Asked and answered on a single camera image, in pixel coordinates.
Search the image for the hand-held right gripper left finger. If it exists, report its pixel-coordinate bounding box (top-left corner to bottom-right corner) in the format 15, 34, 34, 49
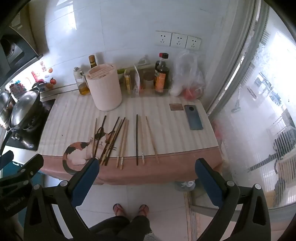
24, 157, 100, 241

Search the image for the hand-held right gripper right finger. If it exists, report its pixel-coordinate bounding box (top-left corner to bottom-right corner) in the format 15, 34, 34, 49
195, 158, 271, 241

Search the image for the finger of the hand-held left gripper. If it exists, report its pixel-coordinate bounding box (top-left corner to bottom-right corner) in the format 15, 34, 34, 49
0, 154, 44, 186
0, 150, 15, 171

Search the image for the cluster of mixed chopsticks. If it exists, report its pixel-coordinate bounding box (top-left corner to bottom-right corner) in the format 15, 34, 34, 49
91, 115, 127, 169

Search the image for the light wooden chopstick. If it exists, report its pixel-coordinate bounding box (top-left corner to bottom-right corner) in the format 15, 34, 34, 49
120, 119, 129, 170
139, 115, 145, 165
145, 116, 160, 164

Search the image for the black chopstick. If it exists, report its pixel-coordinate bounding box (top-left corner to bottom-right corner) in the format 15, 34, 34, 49
135, 114, 139, 166

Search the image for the pale cylindrical utensil holder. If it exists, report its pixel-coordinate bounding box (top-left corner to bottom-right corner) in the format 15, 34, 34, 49
85, 63, 122, 111

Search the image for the clear plastic bottle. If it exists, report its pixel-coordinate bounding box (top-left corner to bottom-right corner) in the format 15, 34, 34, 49
174, 179, 197, 192

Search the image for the black gas stove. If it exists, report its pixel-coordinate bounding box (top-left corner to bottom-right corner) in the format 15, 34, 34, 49
5, 98, 56, 151

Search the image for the person's left leg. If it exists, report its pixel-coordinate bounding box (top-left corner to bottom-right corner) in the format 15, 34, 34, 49
89, 203, 130, 241

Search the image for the steel wok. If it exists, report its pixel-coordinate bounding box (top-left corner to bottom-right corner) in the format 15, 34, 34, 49
8, 87, 43, 130

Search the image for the steel pot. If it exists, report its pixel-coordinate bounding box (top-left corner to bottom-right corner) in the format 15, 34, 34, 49
0, 89, 12, 129

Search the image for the dark blue smartphone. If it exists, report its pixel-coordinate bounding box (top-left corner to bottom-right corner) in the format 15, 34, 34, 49
184, 105, 203, 131

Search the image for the striped cat print tablecloth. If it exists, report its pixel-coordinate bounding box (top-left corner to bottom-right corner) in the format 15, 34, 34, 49
37, 91, 223, 186

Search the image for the metal rack outside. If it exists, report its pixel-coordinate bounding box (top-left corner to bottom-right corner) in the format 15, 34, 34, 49
247, 111, 296, 172

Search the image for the red tomato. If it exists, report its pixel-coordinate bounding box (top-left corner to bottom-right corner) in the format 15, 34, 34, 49
183, 87, 205, 100

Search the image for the clear cooking oil bottle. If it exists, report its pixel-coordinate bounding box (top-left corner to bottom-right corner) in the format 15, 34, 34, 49
73, 67, 90, 95

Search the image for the black range hood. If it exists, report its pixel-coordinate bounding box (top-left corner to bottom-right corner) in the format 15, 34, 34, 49
0, 25, 43, 79

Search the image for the clear plastic organizer box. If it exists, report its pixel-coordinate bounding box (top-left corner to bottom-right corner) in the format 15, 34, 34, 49
117, 67, 170, 96

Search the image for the yellow seasoning packet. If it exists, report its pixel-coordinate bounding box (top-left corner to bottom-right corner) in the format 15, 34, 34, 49
124, 69, 132, 94

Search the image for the dark soy sauce bottle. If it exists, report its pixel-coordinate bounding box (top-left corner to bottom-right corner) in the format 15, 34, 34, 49
154, 52, 170, 95

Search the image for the clear plastic bag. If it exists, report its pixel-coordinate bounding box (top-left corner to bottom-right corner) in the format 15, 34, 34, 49
170, 50, 207, 100

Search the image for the white seasoning packet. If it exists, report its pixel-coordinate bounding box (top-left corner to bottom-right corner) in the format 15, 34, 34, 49
134, 66, 141, 96

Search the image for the round seasoning jar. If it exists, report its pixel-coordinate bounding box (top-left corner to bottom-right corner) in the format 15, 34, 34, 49
142, 71, 155, 90

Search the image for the metal window frame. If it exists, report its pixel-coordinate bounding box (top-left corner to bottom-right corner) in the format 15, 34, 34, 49
206, 0, 271, 116

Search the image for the white wall socket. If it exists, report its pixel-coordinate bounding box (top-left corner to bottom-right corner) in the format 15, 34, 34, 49
171, 33, 188, 48
186, 35, 202, 50
155, 31, 172, 47

